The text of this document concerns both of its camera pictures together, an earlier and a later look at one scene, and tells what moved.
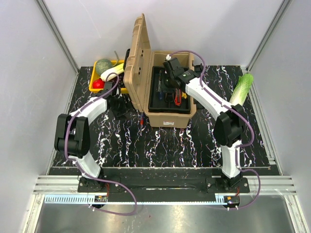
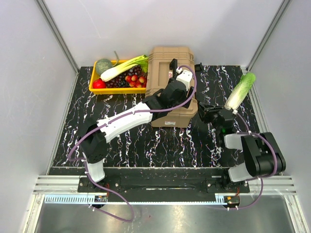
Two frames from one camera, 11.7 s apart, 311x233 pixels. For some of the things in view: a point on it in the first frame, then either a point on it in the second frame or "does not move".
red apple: x=98 y=83 does not move
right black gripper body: x=167 y=82 -> x=215 y=112
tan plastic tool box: x=139 y=59 -> x=159 y=74
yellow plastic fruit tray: x=95 y=75 does not move
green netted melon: x=103 y=65 does not move
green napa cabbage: x=244 y=85 does not move
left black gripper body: x=120 y=104 -> x=183 y=101
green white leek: x=117 y=70 does not move
